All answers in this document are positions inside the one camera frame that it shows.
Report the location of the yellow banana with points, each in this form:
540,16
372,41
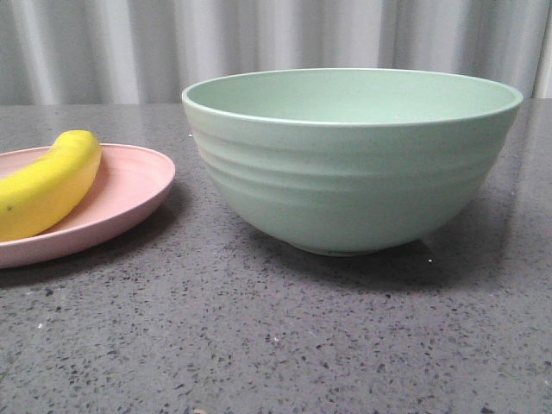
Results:
39,195

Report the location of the green ribbed bowl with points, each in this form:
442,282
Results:
346,161

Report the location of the pink plate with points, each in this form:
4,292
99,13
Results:
131,183

